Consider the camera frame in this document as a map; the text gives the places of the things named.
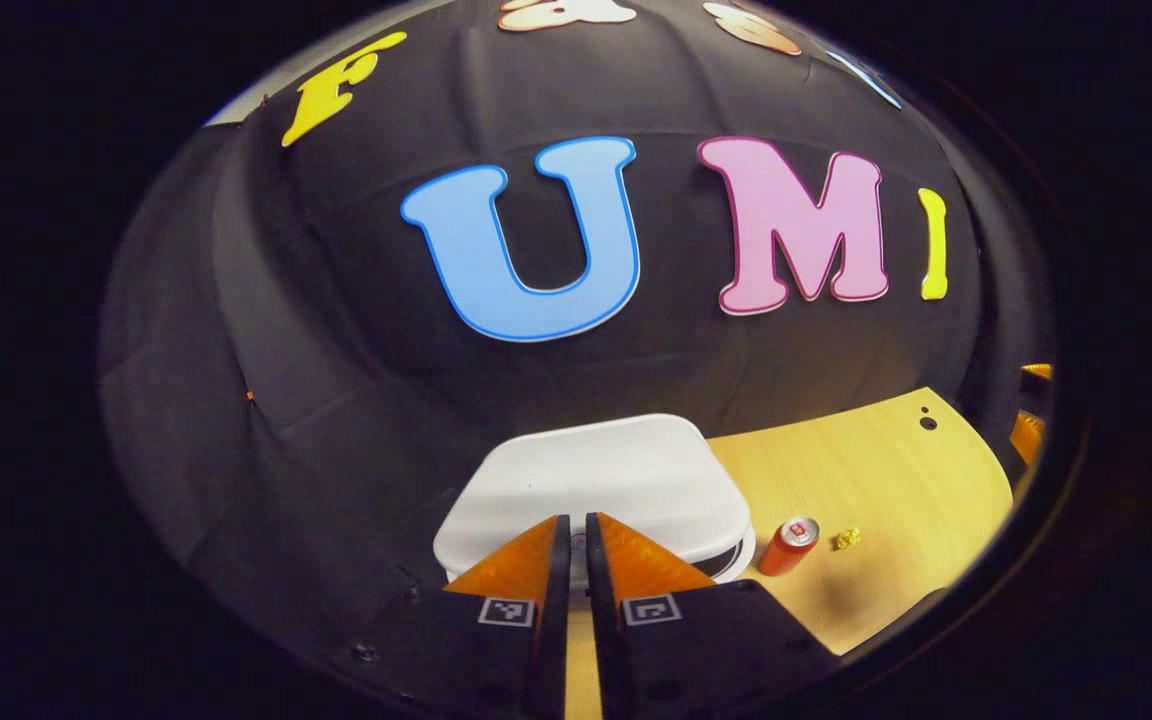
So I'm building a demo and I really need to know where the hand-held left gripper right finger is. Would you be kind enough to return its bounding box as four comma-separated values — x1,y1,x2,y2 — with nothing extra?
586,512,842,720

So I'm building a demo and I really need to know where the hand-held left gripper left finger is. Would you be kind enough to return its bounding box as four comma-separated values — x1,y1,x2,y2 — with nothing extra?
336,514,573,720

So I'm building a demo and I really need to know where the white desktop garbage bin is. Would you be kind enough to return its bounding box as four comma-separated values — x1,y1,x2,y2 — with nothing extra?
433,413,757,586

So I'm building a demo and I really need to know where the red pop can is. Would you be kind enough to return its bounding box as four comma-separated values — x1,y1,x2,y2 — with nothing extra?
758,515,821,578

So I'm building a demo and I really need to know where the black backdrop cloth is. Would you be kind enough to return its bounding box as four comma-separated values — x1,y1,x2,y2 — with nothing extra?
96,0,1057,691

